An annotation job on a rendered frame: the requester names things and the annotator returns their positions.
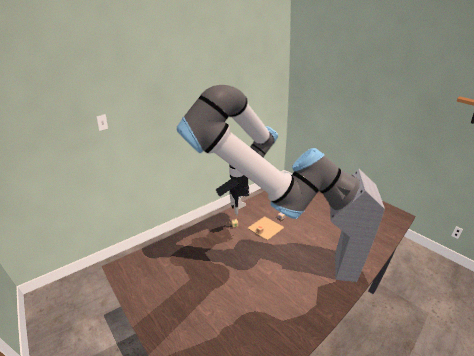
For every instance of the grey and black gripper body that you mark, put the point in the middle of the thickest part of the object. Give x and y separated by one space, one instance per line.
241 188

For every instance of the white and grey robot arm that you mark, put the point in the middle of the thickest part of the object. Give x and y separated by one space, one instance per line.
205 129

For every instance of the peach mat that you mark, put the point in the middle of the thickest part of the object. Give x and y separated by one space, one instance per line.
270 228

